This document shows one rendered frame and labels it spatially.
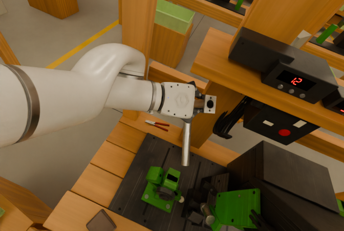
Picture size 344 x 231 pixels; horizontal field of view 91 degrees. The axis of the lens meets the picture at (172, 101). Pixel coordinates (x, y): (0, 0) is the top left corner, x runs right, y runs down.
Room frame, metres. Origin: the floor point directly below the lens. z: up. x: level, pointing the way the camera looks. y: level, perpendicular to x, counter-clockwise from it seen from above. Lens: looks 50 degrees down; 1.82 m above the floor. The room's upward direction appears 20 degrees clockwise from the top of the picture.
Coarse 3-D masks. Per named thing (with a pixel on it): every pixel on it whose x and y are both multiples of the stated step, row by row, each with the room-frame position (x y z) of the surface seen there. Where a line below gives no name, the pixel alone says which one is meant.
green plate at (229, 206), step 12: (228, 192) 0.23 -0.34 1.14; (240, 192) 0.23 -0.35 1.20; (252, 192) 0.22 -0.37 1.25; (216, 204) 0.19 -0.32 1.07; (228, 204) 0.19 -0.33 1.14; (240, 204) 0.18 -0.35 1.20; (252, 204) 0.18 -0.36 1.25; (228, 216) 0.15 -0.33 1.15; (240, 216) 0.15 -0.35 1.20; (252, 216) 0.15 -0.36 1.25; (240, 228) 0.13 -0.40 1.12
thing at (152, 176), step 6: (150, 168) 0.22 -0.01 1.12; (156, 168) 0.22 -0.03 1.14; (150, 174) 0.20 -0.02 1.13; (156, 174) 0.20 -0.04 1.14; (162, 174) 0.21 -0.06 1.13; (150, 180) 0.18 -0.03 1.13; (156, 180) 0.18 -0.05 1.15; (156, 186) 0.17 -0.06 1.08; (174, 192) 0.19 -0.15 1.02; (180, 192) 0.21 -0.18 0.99
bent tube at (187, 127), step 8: (208, 96) 0.37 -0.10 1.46; (216, 96) 0.38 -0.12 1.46; (200, 104) 0.37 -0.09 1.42; (208, 104) 0.38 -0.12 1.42; (208, 112) 0.34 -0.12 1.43; (184, 128) 0.35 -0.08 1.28; (184, 136) 0.33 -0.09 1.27; (184, 144) 0.30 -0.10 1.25; (184, 152) 0.28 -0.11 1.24; (184, 160) 0.25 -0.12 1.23
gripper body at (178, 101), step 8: (168, 88) 0.32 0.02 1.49; (176, 88) 0.33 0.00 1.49; (184, 88) 0.34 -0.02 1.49; (192, 88) 0.36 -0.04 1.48; (168, 96) 0.30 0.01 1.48; (176, 96) 0.31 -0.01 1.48; (184, 96) 0.33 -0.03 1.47; (192, 96) 0.34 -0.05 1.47; (168, 104) 0.29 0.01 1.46; (176, 104) 0.30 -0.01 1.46; (184, 104) 0.31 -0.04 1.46; (192, 104) 0.32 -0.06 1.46; (160, 112) 0.27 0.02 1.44; (168, 112) 0.27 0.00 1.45; (176, 112) 0.28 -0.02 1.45; (184, 112) 0.29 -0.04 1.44; (192, 112) 0.31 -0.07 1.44
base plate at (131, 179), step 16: (144, 144) 0.40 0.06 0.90; (160, 144) 0.44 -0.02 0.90; (144, 160) 0.32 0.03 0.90; (160, 160) 0.35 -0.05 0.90; (176, 160) 0.38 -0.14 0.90; (192, 160) 0.41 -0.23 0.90; (208, 160) 0.45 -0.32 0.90; (128, 176) 0.22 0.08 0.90; (144, 176) 0.24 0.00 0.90; (192, 176) 0.33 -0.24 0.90; (208, 176) 0.36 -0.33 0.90; (128, 192) 0.15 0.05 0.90; (112, 208) 0.07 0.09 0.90; (128, 208) 0.09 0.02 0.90; (144, 208) 0.11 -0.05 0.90; (176, 208) 0.16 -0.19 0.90; (144, 224) 0.06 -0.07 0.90; (160, 224) 0.08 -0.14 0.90; (176, 224) 0.10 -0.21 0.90
